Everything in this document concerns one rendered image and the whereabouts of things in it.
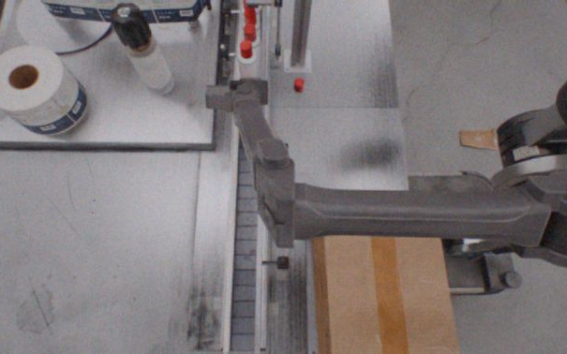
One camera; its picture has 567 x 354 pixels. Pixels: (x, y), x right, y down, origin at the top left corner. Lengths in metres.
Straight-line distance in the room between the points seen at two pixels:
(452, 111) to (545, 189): 1.86
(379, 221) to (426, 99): 1.91
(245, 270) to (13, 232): 0.65
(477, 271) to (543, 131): 1.06
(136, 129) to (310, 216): 0.83
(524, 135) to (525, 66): 1.80
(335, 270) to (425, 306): 0.18
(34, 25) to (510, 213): 1.41
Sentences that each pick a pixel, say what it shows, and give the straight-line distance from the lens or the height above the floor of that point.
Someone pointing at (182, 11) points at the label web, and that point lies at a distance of 1.32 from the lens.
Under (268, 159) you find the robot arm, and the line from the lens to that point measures 0.54.
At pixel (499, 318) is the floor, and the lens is 2.18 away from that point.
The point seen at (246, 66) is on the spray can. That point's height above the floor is 1.03.
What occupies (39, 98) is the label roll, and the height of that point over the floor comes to 1.02.
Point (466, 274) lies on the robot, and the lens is 1.87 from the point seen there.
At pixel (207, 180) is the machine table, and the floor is 0.83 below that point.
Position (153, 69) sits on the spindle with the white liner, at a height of 1.00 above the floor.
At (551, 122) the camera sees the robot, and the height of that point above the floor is 1.26.
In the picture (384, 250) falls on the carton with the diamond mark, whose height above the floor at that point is 1.12.
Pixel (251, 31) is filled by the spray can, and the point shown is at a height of 1.08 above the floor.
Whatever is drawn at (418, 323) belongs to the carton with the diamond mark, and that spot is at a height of 1.12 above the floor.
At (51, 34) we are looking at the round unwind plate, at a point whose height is 0.89.
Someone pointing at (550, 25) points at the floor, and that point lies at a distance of 3.01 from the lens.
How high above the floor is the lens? 1.93
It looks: 70 degrees down
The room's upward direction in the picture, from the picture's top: 2 degrees clockwise
